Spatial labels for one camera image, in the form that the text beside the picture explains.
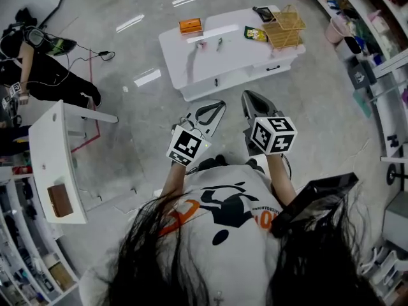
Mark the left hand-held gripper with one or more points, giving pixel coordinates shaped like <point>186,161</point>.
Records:
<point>186,145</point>

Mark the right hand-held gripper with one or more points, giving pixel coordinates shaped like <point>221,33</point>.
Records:
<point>274,135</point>

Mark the small pink item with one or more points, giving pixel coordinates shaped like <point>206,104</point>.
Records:
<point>202,45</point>

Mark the small dark clip item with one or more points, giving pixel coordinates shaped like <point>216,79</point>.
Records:
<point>219,44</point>

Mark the orange container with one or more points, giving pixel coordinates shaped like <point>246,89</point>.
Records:
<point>190,26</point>

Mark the person's right forearm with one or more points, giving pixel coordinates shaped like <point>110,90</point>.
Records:
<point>280,177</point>

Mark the person's left forearm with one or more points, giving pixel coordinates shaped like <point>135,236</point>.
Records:
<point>173,178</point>

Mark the person's black left shoe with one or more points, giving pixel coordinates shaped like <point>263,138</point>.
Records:
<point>212,163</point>

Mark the person's black shoe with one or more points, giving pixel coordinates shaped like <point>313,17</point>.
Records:
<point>212,163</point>
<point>255,165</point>

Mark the white table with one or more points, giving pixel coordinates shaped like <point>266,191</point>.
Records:
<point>236,53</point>

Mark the person's black right shoe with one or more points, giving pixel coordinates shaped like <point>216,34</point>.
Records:
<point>255,165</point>

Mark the green snack packet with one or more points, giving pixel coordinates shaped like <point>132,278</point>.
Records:
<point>255,33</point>

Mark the dark grey box white logo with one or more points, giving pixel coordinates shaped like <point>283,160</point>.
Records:
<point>360,75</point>

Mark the black flat panel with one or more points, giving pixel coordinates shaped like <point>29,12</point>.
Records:
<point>312,199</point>

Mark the pink waste bin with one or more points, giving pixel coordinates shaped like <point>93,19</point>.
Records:
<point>336,30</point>

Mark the person's white printed shirt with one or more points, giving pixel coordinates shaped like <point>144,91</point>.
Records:
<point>229,250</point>

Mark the white side desk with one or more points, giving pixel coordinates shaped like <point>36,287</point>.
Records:
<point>52,158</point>

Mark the brown box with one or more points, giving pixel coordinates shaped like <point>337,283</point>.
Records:
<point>60,200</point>

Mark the grey cabinet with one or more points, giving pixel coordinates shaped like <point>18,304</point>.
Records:
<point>396,217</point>

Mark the white storage shelf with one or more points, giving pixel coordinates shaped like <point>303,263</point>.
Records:
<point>22,250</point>

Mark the black picture frame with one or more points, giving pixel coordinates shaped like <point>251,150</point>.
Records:
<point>264,13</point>

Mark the white curved wall shelf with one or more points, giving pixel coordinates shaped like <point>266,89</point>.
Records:
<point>376,21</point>

